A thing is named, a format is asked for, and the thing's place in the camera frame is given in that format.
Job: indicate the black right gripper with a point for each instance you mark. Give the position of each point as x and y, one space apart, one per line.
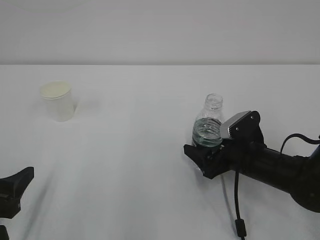
229 156

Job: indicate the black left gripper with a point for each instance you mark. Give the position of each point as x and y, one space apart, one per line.
11 188

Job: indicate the clear green-label water bottle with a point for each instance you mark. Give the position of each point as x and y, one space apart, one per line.
206 127

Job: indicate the white paper cup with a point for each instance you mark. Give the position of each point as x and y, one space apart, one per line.
57 96

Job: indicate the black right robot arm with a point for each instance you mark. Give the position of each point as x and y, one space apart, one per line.
297 175

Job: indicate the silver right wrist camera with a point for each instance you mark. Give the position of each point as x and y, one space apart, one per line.
240 126

